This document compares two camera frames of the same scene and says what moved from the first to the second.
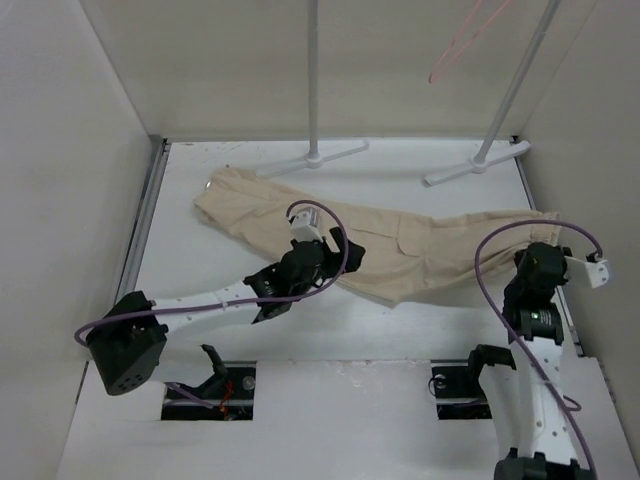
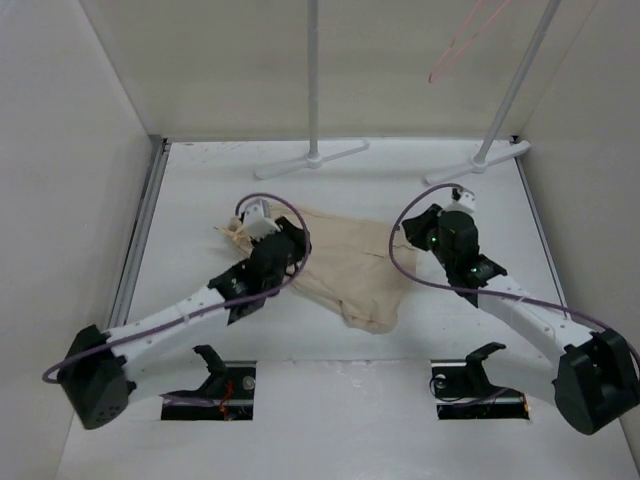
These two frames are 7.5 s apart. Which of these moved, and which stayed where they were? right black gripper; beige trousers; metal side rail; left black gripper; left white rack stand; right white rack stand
Moved: right black gripper; left black gripper; beige trousers
Stayed: metal side rail; right white rack stand; left white rack stand
